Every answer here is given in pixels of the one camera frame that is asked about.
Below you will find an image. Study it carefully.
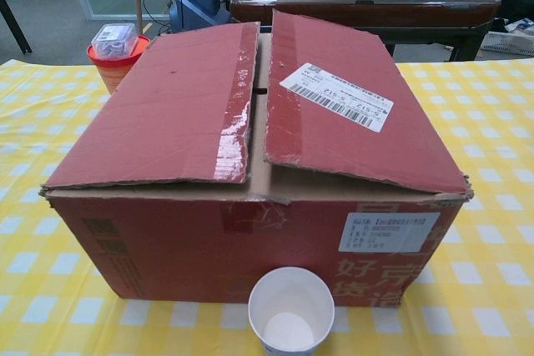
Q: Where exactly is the red cardboard box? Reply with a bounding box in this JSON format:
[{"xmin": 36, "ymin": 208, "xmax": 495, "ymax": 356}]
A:
[{"xmin": 39, "ymin": 8, "xmax": 476, "ymax": 309}]

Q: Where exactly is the clear plastic container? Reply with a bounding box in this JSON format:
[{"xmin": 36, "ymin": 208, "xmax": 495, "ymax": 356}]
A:
[{"xmin": 91, "ymin": 23, "xmax": 139, "ymax": 58}]

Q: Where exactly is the white paper cup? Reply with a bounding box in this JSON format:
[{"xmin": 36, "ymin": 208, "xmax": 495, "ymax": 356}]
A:
[{"xmin": 247, "ymin": 266, "xmax": 335, "ymax": 356}]

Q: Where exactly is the orange plastic cup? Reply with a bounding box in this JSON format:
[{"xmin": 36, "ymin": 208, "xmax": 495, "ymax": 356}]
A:
[{"xmin": 86, "ymin": 34, "xmax": 152, "ymax": 96}]

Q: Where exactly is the brown wooden mahjong table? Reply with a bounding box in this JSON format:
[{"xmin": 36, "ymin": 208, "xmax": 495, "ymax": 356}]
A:
[{"xmin": 229, "ymin": 0, "xmax": 502, "ymax": 62}]

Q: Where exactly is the yellow checked tablecloth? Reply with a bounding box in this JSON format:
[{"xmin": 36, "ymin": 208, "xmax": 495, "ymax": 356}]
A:
[{"xmin": 0, "ymin": 57, "xmax": 534, "ymax": 356}]

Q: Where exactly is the white plastic basket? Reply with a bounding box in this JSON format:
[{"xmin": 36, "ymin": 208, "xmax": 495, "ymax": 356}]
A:
[{"xmin": 482, "ymin": 31, "xmax": 534, "ymax": 58}]

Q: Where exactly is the black table leg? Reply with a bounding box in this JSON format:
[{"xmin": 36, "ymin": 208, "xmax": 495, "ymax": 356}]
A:
[{"xmin": 0, "ymin": 0, "xmax": 33, "ymax": 55}]

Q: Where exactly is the black bag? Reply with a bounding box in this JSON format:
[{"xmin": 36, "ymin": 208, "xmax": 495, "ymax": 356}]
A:
[{"xmin": 497, "ymin": 0, "xmax": 534, "ymax": 34}]

